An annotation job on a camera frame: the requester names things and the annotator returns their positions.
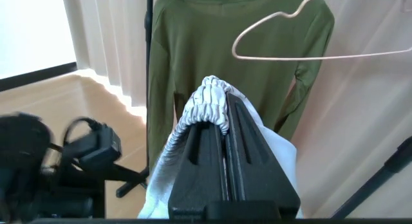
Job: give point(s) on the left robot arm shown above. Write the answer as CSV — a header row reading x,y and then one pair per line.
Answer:
x,y
19,143

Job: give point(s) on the pink clothes hanger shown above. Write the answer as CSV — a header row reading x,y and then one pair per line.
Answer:
x,y
289,59

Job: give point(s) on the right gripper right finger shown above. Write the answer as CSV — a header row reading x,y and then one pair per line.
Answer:
x,y
260,179

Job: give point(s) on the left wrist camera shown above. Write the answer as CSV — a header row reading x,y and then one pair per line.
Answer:
x,y
99,146

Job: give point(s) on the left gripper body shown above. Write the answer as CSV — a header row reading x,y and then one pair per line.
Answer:
x,y
74,198

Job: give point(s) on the black clothes rack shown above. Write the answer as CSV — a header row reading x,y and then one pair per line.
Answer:
x,y
148,56

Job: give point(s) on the pale grey garment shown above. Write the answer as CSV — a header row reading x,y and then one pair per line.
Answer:
x,y
209,98

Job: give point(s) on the green printed t-shirt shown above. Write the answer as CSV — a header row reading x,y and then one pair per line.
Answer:
x,y
199,40

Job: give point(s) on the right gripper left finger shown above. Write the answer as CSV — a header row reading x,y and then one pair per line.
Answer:
x,y
199,179

